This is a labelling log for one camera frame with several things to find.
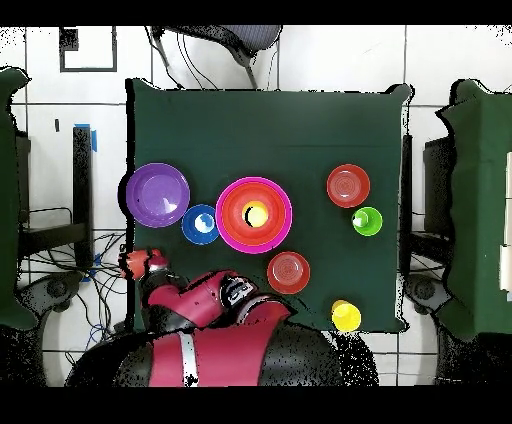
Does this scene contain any small orange plastic bowl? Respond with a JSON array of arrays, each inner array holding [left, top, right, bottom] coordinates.
[[266, 250, 312, 296], [326, 163, 372, 210]]

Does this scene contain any tangle of floor cables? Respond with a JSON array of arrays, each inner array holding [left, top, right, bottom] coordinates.
[[19, 231, 133, 377]]

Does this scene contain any black metal post frame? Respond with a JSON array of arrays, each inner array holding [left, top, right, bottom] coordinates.
[[15, 126, 95, 271]]

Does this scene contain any grey office chair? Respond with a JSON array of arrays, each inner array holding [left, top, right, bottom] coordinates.
[[150, 25, 284, 90]]

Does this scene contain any large pink plastic bowl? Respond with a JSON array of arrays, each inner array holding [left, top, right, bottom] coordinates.
[[214, 176, 294, 255]]

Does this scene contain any blue plastic bowl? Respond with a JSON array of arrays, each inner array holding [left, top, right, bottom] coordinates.
[[180, 204, 221, 246]]

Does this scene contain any large orange plastic bowl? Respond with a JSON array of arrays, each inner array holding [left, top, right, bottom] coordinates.
[[220, 182, 288, 249]]

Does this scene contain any yellow plastic cup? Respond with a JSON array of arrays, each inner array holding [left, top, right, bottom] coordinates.
[[241, 200, 270, 229], [330, 299, 363, 334]]

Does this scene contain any dark green table cloth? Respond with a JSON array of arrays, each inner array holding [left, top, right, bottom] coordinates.
[[124, 77, 414, 335]]

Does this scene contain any dark green side cloth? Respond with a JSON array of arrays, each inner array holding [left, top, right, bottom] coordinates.
[[0, 66, 38, 332], [435, 78, 512, 343]]

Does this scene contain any green plastic cup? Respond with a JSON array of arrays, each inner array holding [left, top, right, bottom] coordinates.
[[351, 206, 384, 237]]

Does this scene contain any purple plastic bowl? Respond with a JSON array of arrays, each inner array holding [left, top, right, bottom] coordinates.
[[125, 162, 192, 229]]

